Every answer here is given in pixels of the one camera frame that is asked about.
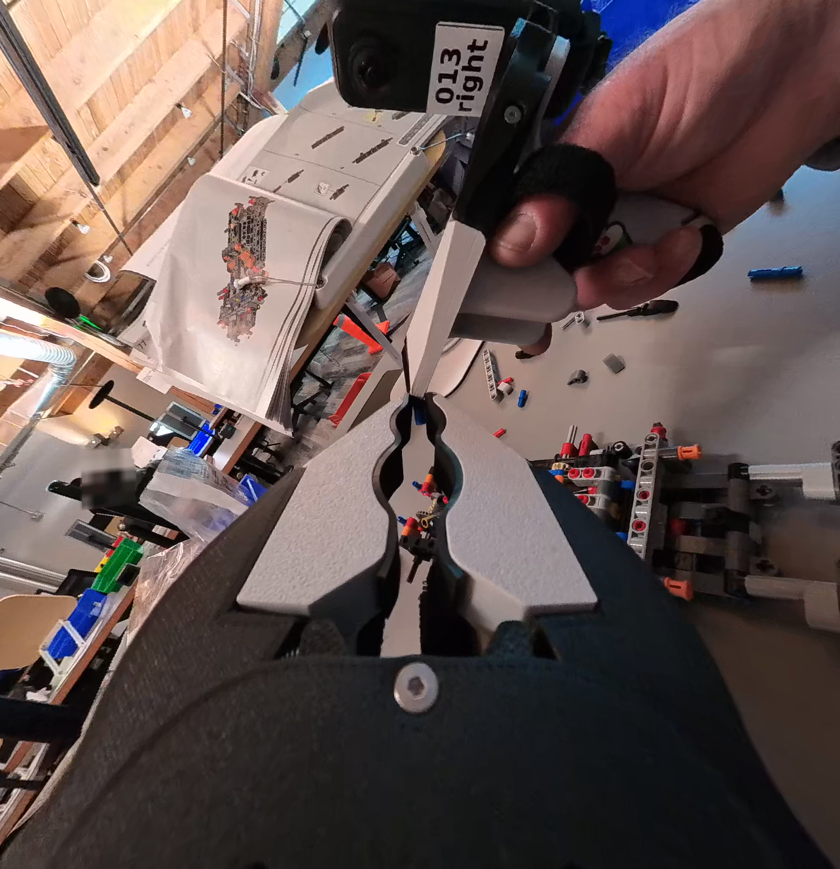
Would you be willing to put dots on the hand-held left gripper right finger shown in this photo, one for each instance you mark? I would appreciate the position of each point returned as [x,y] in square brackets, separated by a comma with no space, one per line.
[515,536]

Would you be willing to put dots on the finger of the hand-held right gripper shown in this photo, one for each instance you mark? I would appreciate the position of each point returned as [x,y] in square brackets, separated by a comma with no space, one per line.
[447,285]

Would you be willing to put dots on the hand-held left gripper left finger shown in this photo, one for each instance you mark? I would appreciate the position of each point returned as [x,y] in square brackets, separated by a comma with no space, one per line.
[325,536]

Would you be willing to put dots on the lego car chassis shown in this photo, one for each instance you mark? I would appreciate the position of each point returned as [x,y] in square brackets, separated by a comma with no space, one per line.
[705,523]

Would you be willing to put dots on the long grey lego beam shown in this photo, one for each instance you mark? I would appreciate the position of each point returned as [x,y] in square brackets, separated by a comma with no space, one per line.
[491,373]

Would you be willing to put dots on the black lego axle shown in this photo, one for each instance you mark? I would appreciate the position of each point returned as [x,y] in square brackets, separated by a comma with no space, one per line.
[637,310]

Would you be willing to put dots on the lego instruction booklet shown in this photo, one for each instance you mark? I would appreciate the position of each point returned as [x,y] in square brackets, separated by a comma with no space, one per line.
[209,271]

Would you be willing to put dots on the person's right hand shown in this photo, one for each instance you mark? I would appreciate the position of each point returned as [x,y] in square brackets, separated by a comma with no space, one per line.
[719,108]

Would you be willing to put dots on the white rounded board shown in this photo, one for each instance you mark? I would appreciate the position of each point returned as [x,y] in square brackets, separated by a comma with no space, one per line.
[461,366]

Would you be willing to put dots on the orange clamp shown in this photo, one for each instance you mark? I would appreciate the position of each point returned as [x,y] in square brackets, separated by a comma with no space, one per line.
[359,332]

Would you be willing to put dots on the clear plastic bag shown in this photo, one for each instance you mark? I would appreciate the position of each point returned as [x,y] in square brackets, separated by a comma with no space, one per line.
[189,482]

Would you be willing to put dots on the green plastic bin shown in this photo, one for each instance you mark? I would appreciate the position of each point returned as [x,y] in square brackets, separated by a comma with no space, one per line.
[118,563]

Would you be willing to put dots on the blue plastic storage bin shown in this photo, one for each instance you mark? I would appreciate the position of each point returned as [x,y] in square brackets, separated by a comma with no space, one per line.
[623,13]

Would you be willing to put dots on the black round stand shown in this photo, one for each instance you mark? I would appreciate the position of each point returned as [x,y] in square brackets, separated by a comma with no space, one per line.
[104,394]

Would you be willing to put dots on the blue plastic bins stack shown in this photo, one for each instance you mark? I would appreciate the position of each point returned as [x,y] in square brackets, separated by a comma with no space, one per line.
[77,628]

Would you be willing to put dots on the black monitor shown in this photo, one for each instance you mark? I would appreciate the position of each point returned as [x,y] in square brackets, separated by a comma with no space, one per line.
[125,302]

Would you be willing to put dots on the silver ventilation duct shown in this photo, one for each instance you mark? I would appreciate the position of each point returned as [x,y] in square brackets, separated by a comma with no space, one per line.
[26,349]

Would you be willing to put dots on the black ceiling rail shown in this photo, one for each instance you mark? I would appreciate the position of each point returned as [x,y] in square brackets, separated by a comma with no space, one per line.
[40,81]

